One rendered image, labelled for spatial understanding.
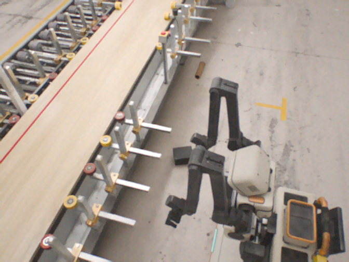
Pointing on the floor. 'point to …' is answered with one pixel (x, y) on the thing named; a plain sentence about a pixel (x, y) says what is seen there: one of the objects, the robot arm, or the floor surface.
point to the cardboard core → (199, 70)
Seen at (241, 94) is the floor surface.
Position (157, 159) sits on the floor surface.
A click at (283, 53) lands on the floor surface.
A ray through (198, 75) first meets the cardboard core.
